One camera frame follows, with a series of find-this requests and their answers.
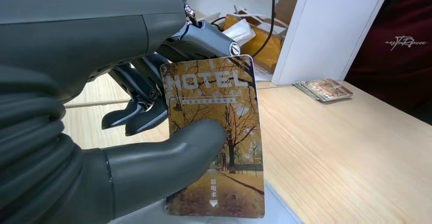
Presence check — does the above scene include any long black power cable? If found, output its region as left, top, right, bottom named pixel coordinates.
left=251, top=0, right=277, bottom=59

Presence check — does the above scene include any brown cardboard box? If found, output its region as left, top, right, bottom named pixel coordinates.
left=221, top=0, right=300, bottom=75

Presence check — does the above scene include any autumn print MOTEL card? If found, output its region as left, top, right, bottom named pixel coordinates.
left=159, top=54, right=265, bottom=219

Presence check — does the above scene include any stack of MOTEL cards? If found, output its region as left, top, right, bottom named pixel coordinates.
left=292, top=78, right=354, bottom=103

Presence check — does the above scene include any printed paper sheet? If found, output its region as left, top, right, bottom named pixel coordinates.
left=253, top=63, right=274, bottom=82

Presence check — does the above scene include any white paper packet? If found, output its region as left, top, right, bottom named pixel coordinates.
left=222, top=18, right=256, bottom=47

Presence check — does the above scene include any person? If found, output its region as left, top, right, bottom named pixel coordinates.
left=344, top=0, right=432, bottom=126

